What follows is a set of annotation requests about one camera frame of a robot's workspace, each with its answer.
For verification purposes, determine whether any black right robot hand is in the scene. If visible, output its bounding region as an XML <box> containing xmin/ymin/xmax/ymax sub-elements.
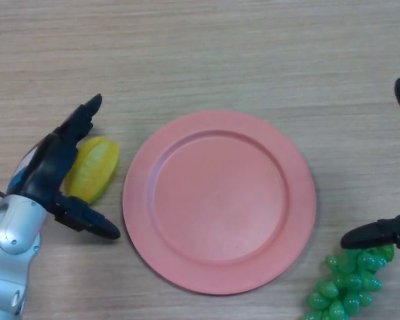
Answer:
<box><xmin>340</xmin><ymin>42</ymin><xmax>400</xmax><ymax>250</ymax></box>

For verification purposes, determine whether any green grape bunch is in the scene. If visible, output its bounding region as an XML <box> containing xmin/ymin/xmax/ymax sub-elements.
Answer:
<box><xmin>303</xmin><ymin>245</ymin><xmax>396</xmax><ymax>320</ymax></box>

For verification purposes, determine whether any pink round plate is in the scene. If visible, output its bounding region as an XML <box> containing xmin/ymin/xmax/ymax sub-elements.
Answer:
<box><xmin>122</xmin><ymin>109</ymin><xmax>317</xmax><ymax>296</ymax></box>

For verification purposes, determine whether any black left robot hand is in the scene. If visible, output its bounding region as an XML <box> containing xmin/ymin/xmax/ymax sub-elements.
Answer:
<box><xmin>6</xmin><ymin>93</ymin><xmax>121</xmax><ymax>240</ymax></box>

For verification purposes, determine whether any yellow starfruit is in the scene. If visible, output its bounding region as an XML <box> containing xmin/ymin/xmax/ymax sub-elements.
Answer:
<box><xmin>63</xmin><ymin>135</ymin><xmax>121</xmax><ymax>205</ymax></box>

